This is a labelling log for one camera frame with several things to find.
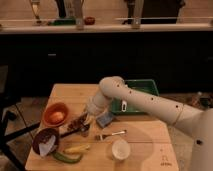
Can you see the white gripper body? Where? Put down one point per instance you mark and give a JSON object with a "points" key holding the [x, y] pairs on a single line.
{"points": [[96, 105]]}

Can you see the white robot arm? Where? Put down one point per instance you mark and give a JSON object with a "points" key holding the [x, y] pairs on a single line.
{"points": [[196, 123]]}

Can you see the metal measuring cup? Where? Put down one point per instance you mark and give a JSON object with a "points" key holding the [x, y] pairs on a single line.
{"points": [[64, 131]]}

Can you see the clear plastic cup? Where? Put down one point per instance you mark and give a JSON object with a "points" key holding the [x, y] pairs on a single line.
{"points": [[120, 149]]}

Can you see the blue sponge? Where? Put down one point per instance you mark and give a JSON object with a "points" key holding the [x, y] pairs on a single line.
{"points": [[105, 119]]}

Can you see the white brush in tray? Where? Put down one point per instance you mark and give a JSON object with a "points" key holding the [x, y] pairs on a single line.
{"points": [[123, 106]]}

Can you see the orange bowl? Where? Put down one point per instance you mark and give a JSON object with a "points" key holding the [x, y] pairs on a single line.
{"points": [[56, 107]]}

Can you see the orange fruit in bowl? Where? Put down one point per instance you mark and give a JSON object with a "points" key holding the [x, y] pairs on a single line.
{"points": [[56, 117]]}

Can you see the yellow banana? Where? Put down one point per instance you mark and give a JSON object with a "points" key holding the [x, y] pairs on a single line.
{"points": [[77, 149]]}

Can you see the green tray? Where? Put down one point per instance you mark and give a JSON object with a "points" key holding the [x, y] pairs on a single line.
{"points": [[143, 85]]}

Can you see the green pepper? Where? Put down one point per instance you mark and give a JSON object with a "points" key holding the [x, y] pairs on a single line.
{"points": [[60, 157]]}

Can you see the dark brown bowl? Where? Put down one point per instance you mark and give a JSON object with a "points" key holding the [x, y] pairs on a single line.
{"points": [[42, 136]]}

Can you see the white paper piece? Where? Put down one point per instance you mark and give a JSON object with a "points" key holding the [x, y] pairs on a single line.
{"points": [[45, 148]]}

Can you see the red object on shelf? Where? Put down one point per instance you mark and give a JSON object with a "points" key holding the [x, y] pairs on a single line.
{"points": [[89, 20]]}

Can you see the green object on shelf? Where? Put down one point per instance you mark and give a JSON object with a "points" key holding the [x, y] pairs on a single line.
{"points": [[60, 22]]}

